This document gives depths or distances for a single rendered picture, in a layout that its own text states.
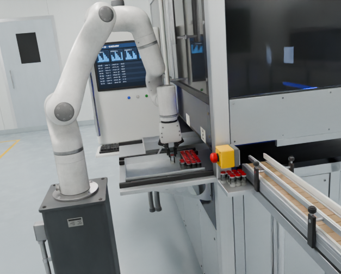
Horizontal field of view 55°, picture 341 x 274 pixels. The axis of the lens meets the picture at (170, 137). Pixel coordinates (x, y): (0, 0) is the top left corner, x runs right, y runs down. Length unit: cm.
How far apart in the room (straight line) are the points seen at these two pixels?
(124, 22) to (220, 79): 45
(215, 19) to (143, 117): 117
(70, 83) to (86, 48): 15
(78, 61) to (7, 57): 578
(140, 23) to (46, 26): 557
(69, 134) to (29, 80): 567
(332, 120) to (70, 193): 112
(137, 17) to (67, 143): 57
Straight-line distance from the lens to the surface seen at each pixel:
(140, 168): 156
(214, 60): 127
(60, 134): 138
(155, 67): 142
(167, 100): 146
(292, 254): 170
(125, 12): 141
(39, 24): 694
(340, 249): 90
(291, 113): 142
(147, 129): 230
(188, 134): 199
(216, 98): 129
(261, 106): 136
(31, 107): 708
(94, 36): 132
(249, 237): 156
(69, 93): 129
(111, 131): 231
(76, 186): 141
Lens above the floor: 143
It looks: 16 degrees down
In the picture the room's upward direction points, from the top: 5 degrees counter-clockwise
